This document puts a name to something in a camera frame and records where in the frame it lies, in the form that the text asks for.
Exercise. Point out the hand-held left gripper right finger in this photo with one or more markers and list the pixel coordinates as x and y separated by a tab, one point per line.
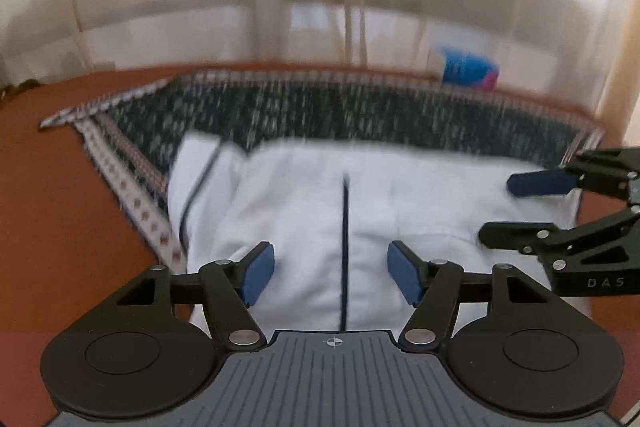
404	272

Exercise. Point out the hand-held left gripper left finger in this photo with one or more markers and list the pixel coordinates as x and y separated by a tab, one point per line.
259	272

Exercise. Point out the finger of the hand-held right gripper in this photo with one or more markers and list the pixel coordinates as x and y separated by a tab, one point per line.
515	237
537	184

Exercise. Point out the white garment with dark piping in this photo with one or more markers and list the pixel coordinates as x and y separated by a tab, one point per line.
300	207

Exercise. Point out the blue pink tissue packet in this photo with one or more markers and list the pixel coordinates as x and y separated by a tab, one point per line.
470	69

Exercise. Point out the dark patterned blanket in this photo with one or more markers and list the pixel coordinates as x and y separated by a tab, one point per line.
300	117

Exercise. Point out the brown bed sheet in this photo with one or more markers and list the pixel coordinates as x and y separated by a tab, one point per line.
60	207

